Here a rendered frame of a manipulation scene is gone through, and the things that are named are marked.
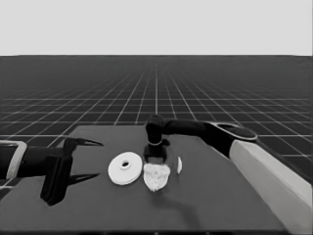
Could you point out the white round carrier with pins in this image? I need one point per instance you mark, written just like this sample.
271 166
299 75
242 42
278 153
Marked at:
163 182

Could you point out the small white T-shaped piece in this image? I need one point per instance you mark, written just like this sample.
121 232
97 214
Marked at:
179 165

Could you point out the large thick white disc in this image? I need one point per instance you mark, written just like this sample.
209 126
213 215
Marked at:
117 173

